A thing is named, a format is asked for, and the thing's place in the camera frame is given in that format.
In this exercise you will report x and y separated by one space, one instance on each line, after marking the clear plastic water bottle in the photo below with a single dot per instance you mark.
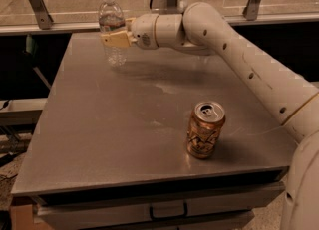
111 19

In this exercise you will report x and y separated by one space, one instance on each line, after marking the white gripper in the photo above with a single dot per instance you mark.
145 31

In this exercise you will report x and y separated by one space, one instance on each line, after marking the orange beverage can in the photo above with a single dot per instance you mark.
204 128

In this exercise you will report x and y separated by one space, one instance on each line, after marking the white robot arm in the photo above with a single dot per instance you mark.
292 100

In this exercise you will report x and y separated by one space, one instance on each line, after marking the grey drawer with handle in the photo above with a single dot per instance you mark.
219 209

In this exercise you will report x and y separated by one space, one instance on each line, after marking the left metal rail bracket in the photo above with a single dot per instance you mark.
42 15

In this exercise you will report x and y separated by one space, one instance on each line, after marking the horizontal metal rail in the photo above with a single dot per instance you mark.
91 24

